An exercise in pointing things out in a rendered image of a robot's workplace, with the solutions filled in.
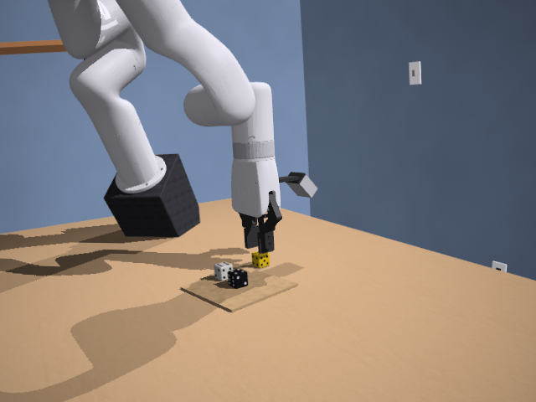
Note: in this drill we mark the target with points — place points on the yellow die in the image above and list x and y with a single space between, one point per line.
260 260

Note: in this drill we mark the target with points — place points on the tan flat mat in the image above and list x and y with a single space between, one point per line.
260 287

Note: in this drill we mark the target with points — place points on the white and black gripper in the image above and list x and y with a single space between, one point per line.
254 189

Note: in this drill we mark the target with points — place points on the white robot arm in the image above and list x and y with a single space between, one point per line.
86 27

